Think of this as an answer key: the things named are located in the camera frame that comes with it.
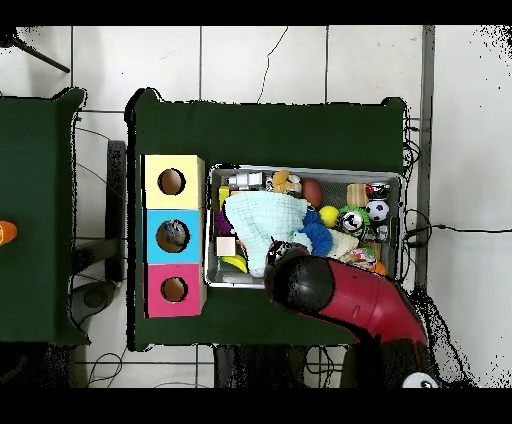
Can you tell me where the light blue waffle cloth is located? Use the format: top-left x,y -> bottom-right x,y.
223,190 -> 313,278

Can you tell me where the blue spiky rubber ball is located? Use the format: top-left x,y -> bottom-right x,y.
299,209 -> 334,257

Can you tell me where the bottle with blue label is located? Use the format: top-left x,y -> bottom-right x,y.
163,219 -> 189,247

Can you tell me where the cream knitted cloth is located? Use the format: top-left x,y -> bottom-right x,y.
327,229 -> 359,259

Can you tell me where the silver drink can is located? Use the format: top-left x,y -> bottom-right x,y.
339,211 -> 364,233

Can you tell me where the wooden box with three holes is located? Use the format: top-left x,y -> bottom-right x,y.
141,154 -> 207,319

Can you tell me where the shallow clear mesh bin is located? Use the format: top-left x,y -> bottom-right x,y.
203,163 -> 403,291

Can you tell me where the tan plush animal toy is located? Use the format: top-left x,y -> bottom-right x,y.
271,170 -> 292,194

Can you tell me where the tan cardboard square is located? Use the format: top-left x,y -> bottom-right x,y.
215,236 -> 237,257

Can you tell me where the small brown toy football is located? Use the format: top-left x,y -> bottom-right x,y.
300,178 -> 324,209

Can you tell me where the dark green table cloth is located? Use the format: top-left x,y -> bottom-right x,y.
125,87 -> 407,353

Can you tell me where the colourful patterned cloth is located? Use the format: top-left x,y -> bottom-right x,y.
343,247 -> 377,267

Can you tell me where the small black-white soccer ball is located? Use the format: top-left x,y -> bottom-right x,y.
365,199 -> 390,223

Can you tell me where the black floor beam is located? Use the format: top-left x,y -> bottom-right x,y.
105,139 -> 127,283

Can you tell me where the grey floor foot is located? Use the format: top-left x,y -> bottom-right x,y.
71,279 -> 119,323

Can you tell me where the dark green side table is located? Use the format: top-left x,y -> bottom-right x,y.
0,87 -> 91,347

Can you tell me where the orange object on side table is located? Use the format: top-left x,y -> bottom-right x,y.
0,220 -> 19,247

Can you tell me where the black tripod leg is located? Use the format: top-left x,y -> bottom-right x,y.
0,35 -> 71,74

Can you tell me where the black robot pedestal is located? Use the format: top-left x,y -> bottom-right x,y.
213,345 -> 309,388

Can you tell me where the black floor cable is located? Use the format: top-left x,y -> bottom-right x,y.
403,207 -> 512,247

